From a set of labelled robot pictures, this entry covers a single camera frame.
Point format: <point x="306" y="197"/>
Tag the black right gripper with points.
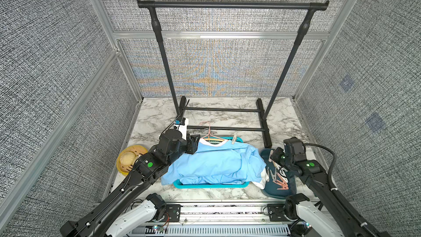
<point x="275" y="155"/>

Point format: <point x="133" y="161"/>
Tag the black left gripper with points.
<point x="192" y="144"/>

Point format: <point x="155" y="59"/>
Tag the pink clothes hanger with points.
<point x="209" y="137"/>

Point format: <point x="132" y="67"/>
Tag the beige clothespin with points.
<point x="234" y="138"/>

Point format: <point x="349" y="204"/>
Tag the light blue t-shirt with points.
<point x="223" y="163"/>

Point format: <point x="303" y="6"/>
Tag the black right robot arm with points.
<point x="346" y="221"/>

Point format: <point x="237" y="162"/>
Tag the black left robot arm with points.
<point x="110" y="218"/>

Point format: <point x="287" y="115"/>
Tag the pile of pastel clothespins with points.
<point x="279" y="178"/>

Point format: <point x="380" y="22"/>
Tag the teal plastic basket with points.
<point x="180" y="185"/>

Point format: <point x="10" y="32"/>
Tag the dark teal clothespin tray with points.
<point x="270" y="188"/>

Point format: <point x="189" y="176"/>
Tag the yellow bamboo steamer basket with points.
<point x="127" y="158"/>

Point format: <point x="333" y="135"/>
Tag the black clothes rack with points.
<point x="181" y="106"/>

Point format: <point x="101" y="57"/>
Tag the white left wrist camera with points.
<point x="181" y="126"/>

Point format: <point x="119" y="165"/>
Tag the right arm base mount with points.
<point x="275" y="212"/>

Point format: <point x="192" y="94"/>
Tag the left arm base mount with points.
<point x="172" y="213"/>

